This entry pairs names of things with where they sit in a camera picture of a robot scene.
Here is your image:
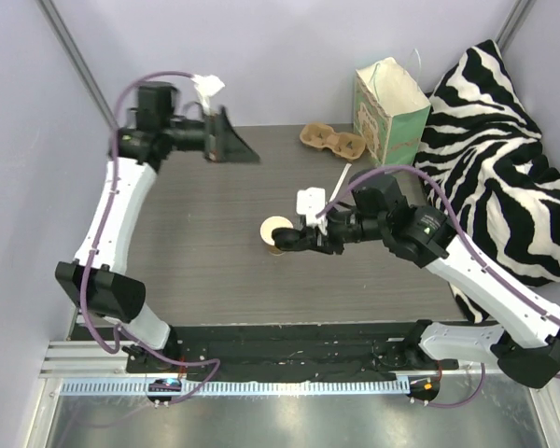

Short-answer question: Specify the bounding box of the brown paper coffee cup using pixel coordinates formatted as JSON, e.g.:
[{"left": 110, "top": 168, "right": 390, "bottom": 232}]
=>
[{"left": 259, "top": 216, "right": 293, "bottom": 257}]

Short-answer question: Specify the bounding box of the black plastic cup lid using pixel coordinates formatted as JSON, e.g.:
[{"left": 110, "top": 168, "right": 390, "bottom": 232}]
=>
[{"left": 272, "top": 227, "right": 300, "bottom": 248}]

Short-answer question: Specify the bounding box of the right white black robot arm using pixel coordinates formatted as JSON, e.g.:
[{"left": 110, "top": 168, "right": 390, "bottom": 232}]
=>
[{"left": 271, "top": 168, "right": 560, "bottom": 388}]

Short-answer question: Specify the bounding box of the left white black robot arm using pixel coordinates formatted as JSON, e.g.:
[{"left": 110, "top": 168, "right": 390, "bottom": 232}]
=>
[{"left": 55, "top": 75, "right": 260, "bottom": 372}]

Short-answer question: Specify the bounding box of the white wrapped straw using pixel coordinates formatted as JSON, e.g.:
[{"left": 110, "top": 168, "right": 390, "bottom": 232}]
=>
[{"left": 329, "top": 162, "right": 352, "bottom": 203}]

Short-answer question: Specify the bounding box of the brown cardboard cup carrier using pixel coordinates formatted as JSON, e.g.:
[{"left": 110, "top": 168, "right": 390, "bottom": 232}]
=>
[{"left": 300, "top": 122, "right": 366, "bottom": 161}]

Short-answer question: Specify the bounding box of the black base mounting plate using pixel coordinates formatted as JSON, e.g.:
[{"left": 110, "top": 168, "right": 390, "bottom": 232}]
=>
[{"left": 125, "top": 322, "right": 459, "bottom": 383}]

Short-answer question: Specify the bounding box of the green paper gift bag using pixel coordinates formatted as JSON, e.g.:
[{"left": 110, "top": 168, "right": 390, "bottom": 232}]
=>
[{"left": 353, "top": 49, "right": 430, "bottom": 165}]

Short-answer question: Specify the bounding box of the zebra print blanket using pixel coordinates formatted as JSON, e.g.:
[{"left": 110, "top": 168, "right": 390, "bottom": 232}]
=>
[{"left": 413, "top": 39, "right": 560, "bottom": 323}]

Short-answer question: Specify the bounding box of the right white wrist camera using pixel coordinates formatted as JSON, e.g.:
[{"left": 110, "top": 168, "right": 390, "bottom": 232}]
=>
[{"left": 296, "top": 187, "right": 328, "bottom": 235}]

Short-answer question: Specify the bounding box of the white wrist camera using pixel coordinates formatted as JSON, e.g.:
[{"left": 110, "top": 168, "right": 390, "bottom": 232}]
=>
[
  {"left": 296, "top": 187, "right": 328, "bottom": 235},
  {"left": 191, "top": 75, "right": 225, "bottom": 115}
]

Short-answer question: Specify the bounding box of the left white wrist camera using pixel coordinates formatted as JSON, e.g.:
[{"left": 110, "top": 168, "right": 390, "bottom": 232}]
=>
[{"left": 191, "top": 75, "right": 225, "bottom": 115}]

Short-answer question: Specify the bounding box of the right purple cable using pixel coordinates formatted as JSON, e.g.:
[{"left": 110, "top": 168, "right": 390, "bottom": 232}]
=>
[{"left": 321, "top": 165, "right": 560, "bottom": 412}]

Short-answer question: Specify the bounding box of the purple cable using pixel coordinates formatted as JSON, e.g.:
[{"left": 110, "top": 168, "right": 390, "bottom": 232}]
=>
[
  {"left": 321, "top": 165, "right": 560, "bottom": 412},
  {"left": 81, "top": 70, "right": 223, "bottom": 408}
]

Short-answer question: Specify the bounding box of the white slotted cable duct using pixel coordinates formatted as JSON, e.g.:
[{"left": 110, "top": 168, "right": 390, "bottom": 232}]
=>
[{"left": 60, "top": 376, "right": 410, "bottom": 397}]

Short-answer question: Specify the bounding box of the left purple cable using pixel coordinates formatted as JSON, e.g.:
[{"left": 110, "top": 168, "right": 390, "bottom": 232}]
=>
[{"left": 81, "top": 70, "right": 223, "bottom": 408}]

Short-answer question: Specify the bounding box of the aluminium frame rail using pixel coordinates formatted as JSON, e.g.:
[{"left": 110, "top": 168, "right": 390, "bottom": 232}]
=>
[{"left": 39, "top": 339, "right": 552, "bottom": 377}]

